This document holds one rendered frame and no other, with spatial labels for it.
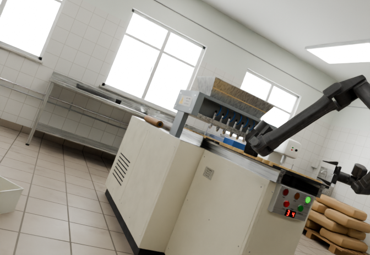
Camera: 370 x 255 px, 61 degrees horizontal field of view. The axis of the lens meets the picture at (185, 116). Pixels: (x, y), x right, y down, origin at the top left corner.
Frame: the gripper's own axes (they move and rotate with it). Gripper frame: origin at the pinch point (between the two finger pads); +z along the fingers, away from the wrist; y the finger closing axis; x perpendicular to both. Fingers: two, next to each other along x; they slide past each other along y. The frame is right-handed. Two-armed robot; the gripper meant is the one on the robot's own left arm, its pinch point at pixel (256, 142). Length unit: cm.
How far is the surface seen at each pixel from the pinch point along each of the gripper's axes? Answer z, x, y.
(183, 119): 40, -57, 0
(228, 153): 27.2, -17.1, 10.7
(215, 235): 14, -5, 55
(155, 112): 256, -189, -2
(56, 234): 9, -98, 97
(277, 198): -0.3, 18.2, 21.9
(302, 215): 14.0, 31.7, 26.3
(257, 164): 8.0, 3.2, 10.5
